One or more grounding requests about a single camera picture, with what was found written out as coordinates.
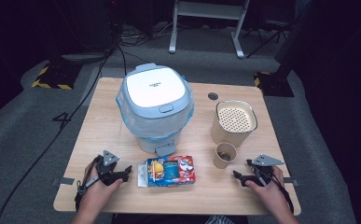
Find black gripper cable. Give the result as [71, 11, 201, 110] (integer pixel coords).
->
[74, 155, 104, 213]
[256, 166, 296, 215]

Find bundle of floor cables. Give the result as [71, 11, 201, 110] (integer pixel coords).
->
[118, 21, 177, 49]

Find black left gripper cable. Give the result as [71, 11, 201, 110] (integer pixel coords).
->
[74, 155, 104, 213]

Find person's striped clothing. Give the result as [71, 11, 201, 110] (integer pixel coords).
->
[204, 215, 236, 224]

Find black yellow striped stand base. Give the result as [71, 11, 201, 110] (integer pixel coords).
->
[253, 71, 295, 98]
[31, 63, 80, 91]

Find person's left hand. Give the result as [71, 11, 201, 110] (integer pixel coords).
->
[80, 161, 124, 217]

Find long black floor cable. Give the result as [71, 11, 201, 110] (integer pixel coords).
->
[0, 46, 120, 224]

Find grey tape strip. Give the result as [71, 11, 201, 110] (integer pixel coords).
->
[283, 177, 300, 188]
[51, 176, 76, 188]

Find black tripod stand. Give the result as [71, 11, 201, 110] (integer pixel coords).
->
[245, 18, 294, 60]

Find dark tea leaves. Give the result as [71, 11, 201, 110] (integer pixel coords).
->
[217, 150, 232, 162]

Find colourful snack carton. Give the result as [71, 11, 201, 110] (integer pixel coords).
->
[137, 155, 197, 189]

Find brown paper cup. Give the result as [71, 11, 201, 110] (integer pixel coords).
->
[213, 142, 238, 170]

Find translucent blue trash bag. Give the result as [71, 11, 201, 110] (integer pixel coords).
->
[116, 89, 196, 144]

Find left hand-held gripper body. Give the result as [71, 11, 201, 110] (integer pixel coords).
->
[94, 149, 127, 187]

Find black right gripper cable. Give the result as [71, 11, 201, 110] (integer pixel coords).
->
[256, 166, 296, 215]

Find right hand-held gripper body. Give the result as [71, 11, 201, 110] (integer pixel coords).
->
[246, 153, 285, 188]

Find beige bin with perforated strainer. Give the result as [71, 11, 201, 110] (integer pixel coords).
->
[210, 100, 258, 148]

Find white metal desk frame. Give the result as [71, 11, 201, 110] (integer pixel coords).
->
[168, 0, 251, 60]

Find person's right hand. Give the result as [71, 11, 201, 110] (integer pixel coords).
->
[245, 165, 286, 217]

